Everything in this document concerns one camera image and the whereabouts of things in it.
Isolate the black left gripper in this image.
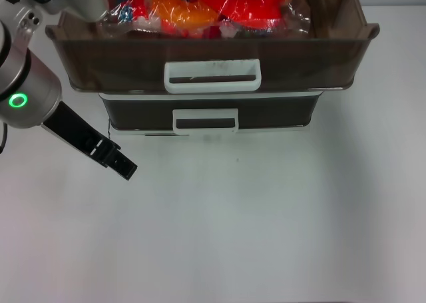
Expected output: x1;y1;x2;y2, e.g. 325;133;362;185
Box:
41;99;138;182

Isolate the clear bag with blue print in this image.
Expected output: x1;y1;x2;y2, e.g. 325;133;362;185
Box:
99;1;150;38

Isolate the small red snack bag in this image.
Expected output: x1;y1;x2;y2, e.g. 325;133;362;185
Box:
130;0;157;21

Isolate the orange snack bag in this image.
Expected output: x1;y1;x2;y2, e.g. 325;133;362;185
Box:
148;0;221;29

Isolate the clear crumpled plastic bag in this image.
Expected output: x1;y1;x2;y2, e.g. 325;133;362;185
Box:
279;0;313;35

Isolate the black arm cable with plug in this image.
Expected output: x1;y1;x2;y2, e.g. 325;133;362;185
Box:
0;123;10;154

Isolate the brown bottom drawer white handle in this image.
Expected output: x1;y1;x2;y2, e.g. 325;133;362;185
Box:
101;93;322;134

